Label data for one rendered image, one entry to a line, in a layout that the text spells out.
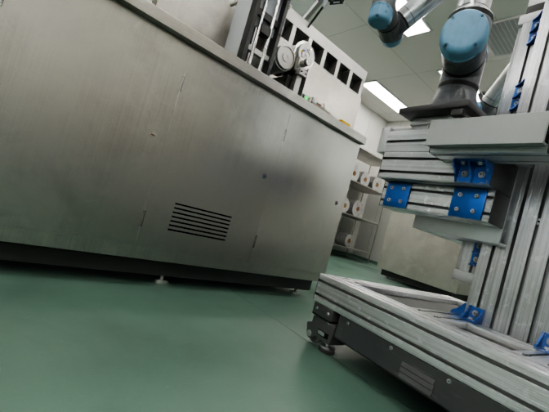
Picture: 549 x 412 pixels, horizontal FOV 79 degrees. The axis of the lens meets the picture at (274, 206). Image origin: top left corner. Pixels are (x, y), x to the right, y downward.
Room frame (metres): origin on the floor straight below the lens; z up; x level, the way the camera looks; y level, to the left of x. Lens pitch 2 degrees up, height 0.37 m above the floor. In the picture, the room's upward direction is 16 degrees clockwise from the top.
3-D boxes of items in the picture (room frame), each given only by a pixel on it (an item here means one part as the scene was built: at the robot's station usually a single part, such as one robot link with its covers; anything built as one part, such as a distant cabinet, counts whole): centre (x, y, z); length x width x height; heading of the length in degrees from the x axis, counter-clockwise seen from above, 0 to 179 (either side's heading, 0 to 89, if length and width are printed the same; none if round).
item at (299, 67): (1.74, 0.06, 1.05); 0.06 x 0.05 x 0.31; 39
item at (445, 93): (1.05, -0.46, 0.87); 0.15 x 0.15 x 0.10
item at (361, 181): (5.66, -1.04, 0.92); 1.83 x 0.53 x 1.85; 129
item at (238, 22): (1.70, 0.42, 1.17); 0.34 x 0.05 x 0.54; 39
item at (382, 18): (1.09, -0.17, 1.12); 0.11 x 0.08 x 0.11; 150
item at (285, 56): (1.81, 0.23, 1.17); 0.26 x 0.12 x 0.12; 39
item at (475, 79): (1.05, -0.46, 0.98); 0.13 x 0.12 x 0.14; 150
